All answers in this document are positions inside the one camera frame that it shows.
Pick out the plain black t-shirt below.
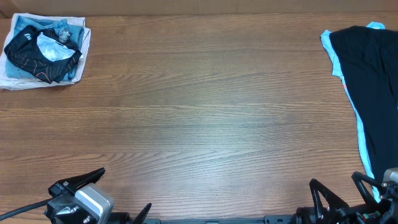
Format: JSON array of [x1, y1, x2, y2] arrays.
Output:
[[330, 26, 397, 180]]

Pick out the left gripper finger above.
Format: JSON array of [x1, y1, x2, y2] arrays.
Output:
[[131, 203, 152, 224], [48, 167, 106, 197]]

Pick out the black cycling jersey orange lines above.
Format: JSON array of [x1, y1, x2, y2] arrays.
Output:
[[4, 25, 82, 84]]

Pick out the folded blue jeans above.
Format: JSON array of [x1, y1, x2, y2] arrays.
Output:
[[6, 16, 84, 79]]

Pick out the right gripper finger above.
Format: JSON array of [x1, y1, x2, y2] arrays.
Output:
[[309, 179, 349, 220], [351, 170, 389, 206]]

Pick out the light blue t-shirt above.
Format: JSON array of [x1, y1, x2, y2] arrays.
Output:
[[320, 21, 397, 202]]

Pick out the folded white cloth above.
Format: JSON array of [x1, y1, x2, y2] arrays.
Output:
[[1, 13, 91, 90]]

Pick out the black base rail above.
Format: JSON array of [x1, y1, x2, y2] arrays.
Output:
[[144, 215, 293, 224]]

